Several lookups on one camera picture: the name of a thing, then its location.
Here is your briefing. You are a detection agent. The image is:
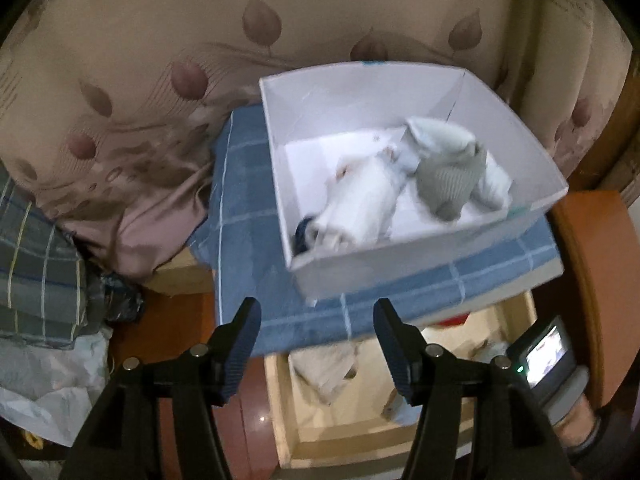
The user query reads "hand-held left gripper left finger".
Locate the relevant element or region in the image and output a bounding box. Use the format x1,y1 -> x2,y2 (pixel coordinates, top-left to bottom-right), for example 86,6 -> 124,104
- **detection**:
60,297 -> 262,480

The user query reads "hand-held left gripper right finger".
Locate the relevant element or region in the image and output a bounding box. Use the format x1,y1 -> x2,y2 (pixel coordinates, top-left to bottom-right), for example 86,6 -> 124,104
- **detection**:
373,298 -> 576,480

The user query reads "light wooden drawer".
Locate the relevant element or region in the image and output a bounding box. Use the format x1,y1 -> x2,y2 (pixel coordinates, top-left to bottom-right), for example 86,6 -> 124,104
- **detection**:
264,292 -> 538,463

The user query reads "navy floral sock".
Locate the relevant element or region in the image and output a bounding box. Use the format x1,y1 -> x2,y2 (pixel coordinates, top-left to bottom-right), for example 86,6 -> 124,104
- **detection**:
292,215 -> 321,257

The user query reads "grey and white sock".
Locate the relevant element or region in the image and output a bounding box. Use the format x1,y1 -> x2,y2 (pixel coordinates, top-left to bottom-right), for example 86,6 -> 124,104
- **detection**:
415,140 -> 488,221

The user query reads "white ribbed underwear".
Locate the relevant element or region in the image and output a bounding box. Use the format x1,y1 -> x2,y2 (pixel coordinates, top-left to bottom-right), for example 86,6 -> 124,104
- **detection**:
404,116 -> 478,161

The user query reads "white cardboard box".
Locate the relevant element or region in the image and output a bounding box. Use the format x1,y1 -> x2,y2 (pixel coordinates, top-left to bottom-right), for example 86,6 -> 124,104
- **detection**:
258,61 -> 570,301

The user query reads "person's right forearm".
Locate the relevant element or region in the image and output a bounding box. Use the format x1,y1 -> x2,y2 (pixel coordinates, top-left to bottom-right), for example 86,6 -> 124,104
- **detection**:
552,395 -> 616,466

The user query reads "pale grey garment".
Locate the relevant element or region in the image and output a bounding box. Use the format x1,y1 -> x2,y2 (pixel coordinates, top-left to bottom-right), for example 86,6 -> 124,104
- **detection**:
470,337 -> 511,366

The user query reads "cream cloth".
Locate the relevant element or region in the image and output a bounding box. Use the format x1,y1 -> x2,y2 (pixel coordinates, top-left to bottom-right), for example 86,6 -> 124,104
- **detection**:
290,342 -> 361,403

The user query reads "orange wooden furniture panel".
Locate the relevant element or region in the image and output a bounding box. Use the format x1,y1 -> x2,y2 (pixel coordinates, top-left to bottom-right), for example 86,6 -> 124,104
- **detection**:
547,190 -> 636,408

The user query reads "blue plaid cloth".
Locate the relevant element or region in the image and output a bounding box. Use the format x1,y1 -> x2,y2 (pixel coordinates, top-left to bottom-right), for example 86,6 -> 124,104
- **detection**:
187,105 -> 566,356

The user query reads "black plastic bag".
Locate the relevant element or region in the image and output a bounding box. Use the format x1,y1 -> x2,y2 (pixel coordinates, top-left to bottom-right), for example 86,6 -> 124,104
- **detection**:
85,272 -> 146,326

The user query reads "white plastic bag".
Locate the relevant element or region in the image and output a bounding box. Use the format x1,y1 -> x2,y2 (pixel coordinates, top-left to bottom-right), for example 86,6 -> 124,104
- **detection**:
0,325 -> 116,448

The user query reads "green plaid cloth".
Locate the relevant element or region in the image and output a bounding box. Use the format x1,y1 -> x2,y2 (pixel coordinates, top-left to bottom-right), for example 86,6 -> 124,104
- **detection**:
0,165 -> 91,348

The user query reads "beige leaf-print bedsheet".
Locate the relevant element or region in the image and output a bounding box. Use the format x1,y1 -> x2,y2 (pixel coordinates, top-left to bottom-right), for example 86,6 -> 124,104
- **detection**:
0,0 -> 631,283

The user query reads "light wooden bed frame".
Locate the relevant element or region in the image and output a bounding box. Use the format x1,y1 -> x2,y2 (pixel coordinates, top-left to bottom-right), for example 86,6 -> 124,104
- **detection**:
142,247 -> 216,296

